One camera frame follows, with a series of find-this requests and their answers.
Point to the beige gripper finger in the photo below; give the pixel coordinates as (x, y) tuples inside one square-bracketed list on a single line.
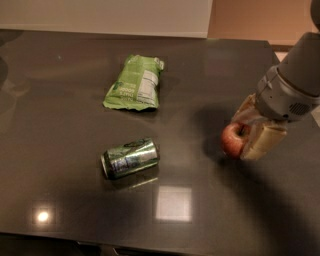
[(263, 137), (247, 112)]

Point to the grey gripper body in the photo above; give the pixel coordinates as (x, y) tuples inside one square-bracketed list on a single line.
[(281, 100)]

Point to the red apple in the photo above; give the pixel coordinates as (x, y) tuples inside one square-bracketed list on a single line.
[(233, 139)]

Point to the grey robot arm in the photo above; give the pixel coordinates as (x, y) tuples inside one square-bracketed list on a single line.
[(301, 68)]

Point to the green rice chip bag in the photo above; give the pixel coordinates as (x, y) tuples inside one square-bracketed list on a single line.
[(136, 85)]

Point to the white cabinet panel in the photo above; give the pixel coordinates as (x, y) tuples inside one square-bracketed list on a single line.
[(172, 18)]

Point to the green soda can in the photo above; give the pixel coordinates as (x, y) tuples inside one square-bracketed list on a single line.
[(130, 158)]

